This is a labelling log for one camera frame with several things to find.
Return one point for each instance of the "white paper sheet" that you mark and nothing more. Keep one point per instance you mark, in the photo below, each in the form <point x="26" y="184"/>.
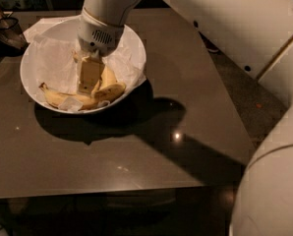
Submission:
<point x="62" y="28"/>

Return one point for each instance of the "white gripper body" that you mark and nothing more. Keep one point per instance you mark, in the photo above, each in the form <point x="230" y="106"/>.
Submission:
<point x="98" y="36"/>

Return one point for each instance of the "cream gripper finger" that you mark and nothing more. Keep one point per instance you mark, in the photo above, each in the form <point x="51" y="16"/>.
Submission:
<point x="89" y="72"/>

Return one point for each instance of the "white bowl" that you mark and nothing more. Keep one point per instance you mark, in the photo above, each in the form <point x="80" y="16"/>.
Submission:
<point x="31" y="69"/>

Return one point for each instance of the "middle yellow banana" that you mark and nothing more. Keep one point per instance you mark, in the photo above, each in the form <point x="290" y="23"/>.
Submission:
<point x="77" y="56"/>

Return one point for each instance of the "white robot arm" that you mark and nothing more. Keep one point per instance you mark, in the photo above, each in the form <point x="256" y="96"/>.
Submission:
<point x="257" y="36"/>

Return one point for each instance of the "white crumpled paper liner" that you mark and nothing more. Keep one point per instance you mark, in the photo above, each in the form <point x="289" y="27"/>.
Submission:
<point x="51" y="59"/>

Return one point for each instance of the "lower yellow banana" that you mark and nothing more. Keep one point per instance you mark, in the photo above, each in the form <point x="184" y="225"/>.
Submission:
<point x="107" y="77"/>

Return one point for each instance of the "black wire mesh basket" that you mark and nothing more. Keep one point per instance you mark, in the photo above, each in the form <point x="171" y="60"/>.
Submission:
<point x="12" y="40"/>

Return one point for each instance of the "large yellow banana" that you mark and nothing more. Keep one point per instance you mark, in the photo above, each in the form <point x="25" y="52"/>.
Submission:
<point x="79" y="102"/>

